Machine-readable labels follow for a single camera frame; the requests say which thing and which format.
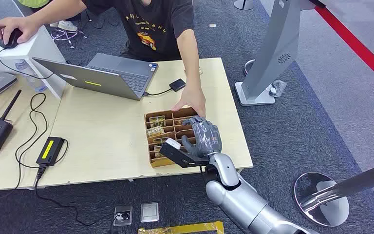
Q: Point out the clear water bottle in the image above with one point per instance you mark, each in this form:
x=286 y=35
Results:
x=32 y=79

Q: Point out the small upright card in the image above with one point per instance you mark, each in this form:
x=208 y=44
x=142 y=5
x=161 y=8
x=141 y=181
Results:
x=158 y=151

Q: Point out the person's right hand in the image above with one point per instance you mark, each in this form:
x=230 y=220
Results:
x=11 y=27

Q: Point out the grey kiosk stand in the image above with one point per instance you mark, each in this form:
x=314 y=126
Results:
x=274 y=51

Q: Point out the red barrier belt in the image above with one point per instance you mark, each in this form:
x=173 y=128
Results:
x=358 y=48

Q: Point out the yellow floor tape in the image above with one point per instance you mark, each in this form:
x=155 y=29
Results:
x=180 y=229

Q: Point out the card with green print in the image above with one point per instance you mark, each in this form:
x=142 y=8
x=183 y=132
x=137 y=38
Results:
x=157 y=121

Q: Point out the silver floor socket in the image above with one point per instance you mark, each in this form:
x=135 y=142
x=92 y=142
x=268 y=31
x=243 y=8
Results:
x=122 y=215

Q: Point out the person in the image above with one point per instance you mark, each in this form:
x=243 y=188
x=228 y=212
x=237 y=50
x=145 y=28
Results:
x=154 y=29

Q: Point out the person's left hand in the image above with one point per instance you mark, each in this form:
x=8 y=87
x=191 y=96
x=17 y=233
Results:
x=192 y=98

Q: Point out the black power adapter, yellow label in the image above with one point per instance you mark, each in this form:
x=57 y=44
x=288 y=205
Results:
x=50 y=151

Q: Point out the person's left forearm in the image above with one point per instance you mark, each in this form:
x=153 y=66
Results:
x=189 y=61

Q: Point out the black external drive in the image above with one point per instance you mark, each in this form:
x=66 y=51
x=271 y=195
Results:
x=177 y=85

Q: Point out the white shoe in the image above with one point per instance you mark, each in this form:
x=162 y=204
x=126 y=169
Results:
x=65 y=25

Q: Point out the black computer mouse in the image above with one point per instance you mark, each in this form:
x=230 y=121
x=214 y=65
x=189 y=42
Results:
x=11 y=40

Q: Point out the black wrist camera, pale box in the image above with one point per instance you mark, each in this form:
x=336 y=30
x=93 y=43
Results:
x=177 y=154

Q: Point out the dark green card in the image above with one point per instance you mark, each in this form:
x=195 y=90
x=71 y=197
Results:
x=160 y=141

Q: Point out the chrome stanchion base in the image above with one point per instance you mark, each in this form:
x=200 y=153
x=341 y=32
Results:
x=322 y=210

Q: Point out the chrome stool base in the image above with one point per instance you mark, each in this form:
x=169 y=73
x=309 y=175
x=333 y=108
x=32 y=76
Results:
x=65 y=35

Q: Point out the white cabinet box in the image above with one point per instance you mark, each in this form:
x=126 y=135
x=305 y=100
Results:
x=41 y=48

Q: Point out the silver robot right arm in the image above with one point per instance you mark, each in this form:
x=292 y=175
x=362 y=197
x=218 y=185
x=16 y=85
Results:
x=238 y=197

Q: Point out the grey laptop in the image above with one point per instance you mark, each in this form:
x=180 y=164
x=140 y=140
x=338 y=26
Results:
x=116 y=76

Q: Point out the wooden card organizer box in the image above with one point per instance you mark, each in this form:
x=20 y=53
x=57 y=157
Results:
x=169 y=130

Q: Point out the card with pale print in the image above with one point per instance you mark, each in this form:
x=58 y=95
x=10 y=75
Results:
x=155 y=131

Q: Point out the silver floor cover plate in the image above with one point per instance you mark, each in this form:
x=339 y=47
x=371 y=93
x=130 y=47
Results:
x=149 y=212

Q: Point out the grey stanchion base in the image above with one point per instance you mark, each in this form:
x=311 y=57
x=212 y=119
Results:
x=243 y=4

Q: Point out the crumpled clear plastic bag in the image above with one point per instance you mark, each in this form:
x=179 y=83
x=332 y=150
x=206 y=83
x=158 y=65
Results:
x=278 y=87

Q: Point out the person's right forearm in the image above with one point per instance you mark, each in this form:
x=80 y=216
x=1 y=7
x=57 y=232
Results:
x=58 y=11

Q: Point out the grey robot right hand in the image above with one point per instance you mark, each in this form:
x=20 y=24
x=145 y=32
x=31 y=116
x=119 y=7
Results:
x=206 y=137

